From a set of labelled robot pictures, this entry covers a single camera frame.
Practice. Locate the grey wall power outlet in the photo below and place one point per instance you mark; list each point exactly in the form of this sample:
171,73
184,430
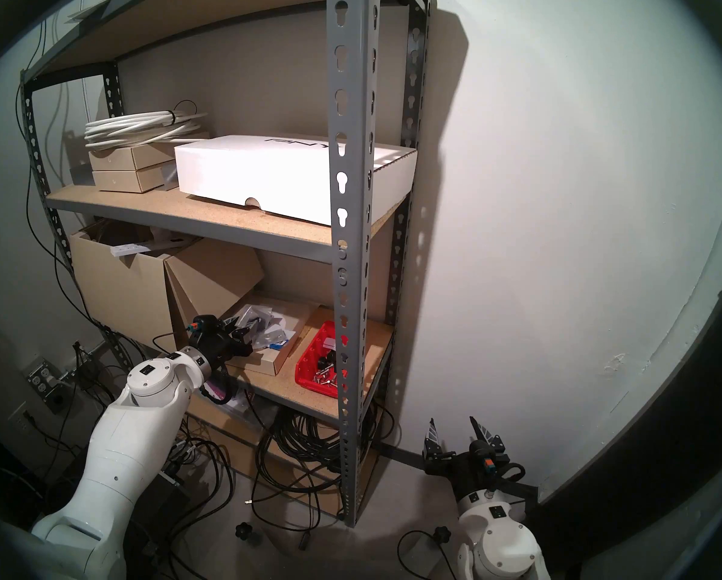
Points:
41,379

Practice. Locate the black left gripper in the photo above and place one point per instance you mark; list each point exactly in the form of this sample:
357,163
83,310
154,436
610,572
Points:
213,343

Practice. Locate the white paper sheet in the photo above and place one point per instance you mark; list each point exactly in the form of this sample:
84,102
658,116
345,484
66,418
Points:
83,15

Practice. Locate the red plastic bin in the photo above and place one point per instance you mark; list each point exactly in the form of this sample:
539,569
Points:
311,342

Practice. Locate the grey steel rack shelf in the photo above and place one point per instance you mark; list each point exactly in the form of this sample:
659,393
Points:
352,162

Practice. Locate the flat brown cardboard box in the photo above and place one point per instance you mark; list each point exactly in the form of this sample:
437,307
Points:
270,361

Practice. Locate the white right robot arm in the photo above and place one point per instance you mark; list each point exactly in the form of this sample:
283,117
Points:
500,542

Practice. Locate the pink white package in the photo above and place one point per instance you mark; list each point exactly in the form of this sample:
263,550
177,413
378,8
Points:
222,397

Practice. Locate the black star knob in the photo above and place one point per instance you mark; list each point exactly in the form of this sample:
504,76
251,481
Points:
442,534
245,531

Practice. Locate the large open cardboard box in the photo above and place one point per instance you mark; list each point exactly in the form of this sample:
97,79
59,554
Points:
119,289

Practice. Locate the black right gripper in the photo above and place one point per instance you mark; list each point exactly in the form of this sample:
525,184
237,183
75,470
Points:
479,476

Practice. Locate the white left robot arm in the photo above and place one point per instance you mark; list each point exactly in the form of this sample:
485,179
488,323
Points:
125,452

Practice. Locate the small brown cardboard box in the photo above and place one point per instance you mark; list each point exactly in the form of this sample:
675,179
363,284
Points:
122,181
119,160

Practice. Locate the clear bag with black part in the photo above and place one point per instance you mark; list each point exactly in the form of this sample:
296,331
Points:
255,314

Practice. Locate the black metal small parts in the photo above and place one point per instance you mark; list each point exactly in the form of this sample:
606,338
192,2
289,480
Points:
326,367

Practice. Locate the black floor box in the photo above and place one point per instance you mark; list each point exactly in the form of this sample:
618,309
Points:
170,494

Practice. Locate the white plastic strip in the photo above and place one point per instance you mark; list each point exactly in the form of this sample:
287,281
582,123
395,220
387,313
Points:
128,249

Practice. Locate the white PNY cardboard box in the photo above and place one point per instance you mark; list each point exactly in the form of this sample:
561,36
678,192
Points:
264,174

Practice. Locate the clear bag with white label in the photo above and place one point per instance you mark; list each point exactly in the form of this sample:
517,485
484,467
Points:
273,336

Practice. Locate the black baseboard strip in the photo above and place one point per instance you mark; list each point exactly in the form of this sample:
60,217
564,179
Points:
403,457

